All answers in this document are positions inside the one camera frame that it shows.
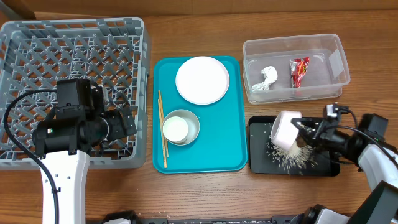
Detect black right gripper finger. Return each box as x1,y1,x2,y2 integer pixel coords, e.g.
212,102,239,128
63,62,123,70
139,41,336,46
298,129,311,146
291,118,314,128

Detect pink bowl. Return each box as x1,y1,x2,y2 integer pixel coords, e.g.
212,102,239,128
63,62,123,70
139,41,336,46
270,110,302,151

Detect rice pile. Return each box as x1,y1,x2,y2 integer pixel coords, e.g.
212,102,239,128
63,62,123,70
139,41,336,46
264,124,318,175

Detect wooden chopstick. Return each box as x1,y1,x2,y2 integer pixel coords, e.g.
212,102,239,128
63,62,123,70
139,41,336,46
158,90,169,158
157,99,167,169

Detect white tissue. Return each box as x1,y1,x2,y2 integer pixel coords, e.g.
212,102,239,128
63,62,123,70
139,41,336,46
251,66,278,91

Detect red snack wrapper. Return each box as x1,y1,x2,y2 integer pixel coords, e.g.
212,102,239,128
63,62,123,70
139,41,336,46
290,57,310,88

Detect white paper cup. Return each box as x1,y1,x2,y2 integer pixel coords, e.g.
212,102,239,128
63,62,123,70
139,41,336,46
163,116,188,144

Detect grey bowl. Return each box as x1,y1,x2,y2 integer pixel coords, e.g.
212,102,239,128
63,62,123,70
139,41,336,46
164,109,200,146

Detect white round plate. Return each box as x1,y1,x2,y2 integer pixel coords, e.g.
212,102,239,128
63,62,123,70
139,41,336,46
175,56,230,105

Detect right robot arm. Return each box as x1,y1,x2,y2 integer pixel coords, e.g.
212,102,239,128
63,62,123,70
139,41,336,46
291,114,397,223

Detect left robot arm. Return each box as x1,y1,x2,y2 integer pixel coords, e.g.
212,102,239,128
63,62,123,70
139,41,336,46
32,79,137,223

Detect black waste tray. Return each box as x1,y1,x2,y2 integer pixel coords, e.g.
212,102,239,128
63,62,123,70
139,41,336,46
248,116,340,177

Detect clear plastic bin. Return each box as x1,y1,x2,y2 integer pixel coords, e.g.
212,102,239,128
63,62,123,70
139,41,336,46
243,34,351,104

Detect grey dish rack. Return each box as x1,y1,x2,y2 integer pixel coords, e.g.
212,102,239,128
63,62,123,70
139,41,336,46
1,17,150,170

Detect teal plastic tray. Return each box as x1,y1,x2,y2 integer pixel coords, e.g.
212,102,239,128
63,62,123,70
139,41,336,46
152,55,248,174

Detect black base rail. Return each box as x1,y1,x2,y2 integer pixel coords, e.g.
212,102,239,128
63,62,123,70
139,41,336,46
101,208,317,224

